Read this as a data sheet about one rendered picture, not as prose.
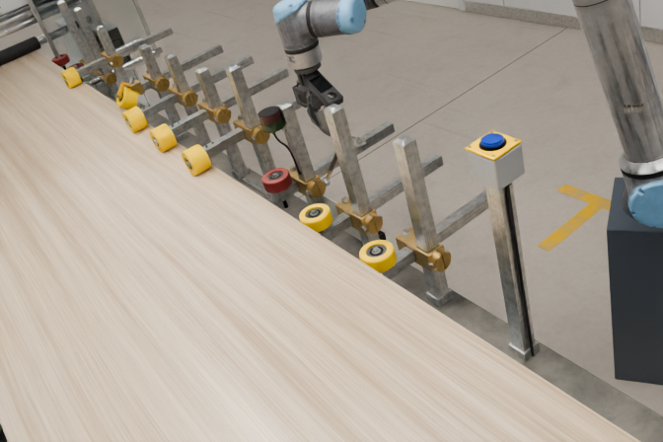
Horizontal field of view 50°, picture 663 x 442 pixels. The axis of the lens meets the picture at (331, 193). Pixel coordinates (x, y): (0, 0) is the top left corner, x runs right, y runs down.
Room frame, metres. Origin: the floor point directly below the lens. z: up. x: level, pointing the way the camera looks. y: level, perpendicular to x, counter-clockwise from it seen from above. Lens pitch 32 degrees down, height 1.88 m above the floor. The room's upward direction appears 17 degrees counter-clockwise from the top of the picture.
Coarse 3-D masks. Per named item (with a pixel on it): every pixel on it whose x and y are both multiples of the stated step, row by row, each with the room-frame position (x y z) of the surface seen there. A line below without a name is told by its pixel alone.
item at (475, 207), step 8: (472, 200) 1.41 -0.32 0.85; (480, 200) 1.40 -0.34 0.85; (464, 208) 1.39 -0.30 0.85; (472, 208) 1.38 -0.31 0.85; (480, 208) 1.39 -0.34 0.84; (448, 216) 1.38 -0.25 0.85; (456, 216) 1.37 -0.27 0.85; (464, 216) 1.36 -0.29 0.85; (472, 216) 1.37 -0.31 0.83; (440, 224) 1.36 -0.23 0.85; (448, 224) 1.35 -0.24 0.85; (456, 224) 1.35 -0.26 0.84; (464, 224) 1.36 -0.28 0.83; (440, 232) 1.33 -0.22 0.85; (448, 232) 1.34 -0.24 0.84; (440, 240) 1.33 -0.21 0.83; (400, 256) 1.29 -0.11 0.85; (408, 256) 1.28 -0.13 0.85; (400, 264) 1.27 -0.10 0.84; (408, 264) 1.28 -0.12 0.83; (384, 272) 1.25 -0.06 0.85; (392, 272) 1.25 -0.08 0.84
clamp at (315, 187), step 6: (294, 174) 1.76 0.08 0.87; (294, 180) 1.74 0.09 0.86; (300, 180) 1.72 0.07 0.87; (312, 180) 1.70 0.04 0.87; (318, 180) 1.70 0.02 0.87; (300, 186) 1.72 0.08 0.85; (306, 186) 1.69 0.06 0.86; (312, 186) 1.68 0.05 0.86; (318, 186) 1.69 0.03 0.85; (324, 186) 1.69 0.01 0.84; (300, 192) 1.73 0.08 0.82; (306, 192) 1.69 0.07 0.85; (312, 192) 1.67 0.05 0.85; (318, 192) 1.68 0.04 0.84; (324, 192) 1.69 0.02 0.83
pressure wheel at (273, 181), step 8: (280, 168) 1.76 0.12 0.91; (264, 176) 1.74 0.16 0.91; (272, 176) 1.72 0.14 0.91; (280, 176) 1.72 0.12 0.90; (288, 176) 1.71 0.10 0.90; (264, 184) 1.71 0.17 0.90; (272, 184) 1.69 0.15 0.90; (280, 184) 1.69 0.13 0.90; (288, 184) 1.70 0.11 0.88; (272, 192) 1.69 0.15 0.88
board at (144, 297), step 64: (0, 128) 2.77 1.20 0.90; (64, 128) 2.56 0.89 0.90; (128, 128) 2.38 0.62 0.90; (0, 192) 2.17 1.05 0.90; (64, 192) 2.03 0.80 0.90; (128, 192) 1.90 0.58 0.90; (192, 192) 1.78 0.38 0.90; (0, 256) 1.76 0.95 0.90; (64, 256) 1.65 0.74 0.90; (128, 256) 1.56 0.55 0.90; (192, 256) 1.47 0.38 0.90; (256, 256) 1.39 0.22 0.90; (320, 256) 1.31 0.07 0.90; (0, 320) 1.45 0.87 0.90; (64, 320) 1.37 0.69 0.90; (128, 320) 1.30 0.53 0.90; (192, 320) 1.23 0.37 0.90; (256, 320) 1.16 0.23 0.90; (320, 320) 1.10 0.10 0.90; (384, 320) 1.05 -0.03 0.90; (448, 320) 1.00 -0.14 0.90; (0, 384) 1.21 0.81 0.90; (64, 384) 1.15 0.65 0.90; (128, 384) 1.09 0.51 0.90; (192, 384) 1.03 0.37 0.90; (256, 384) 0.98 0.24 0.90; (320, 384) 0.93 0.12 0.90; (384, 384) 0.89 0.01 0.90; (448, 384) 0.85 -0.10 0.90; (512, 384) 0.81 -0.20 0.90
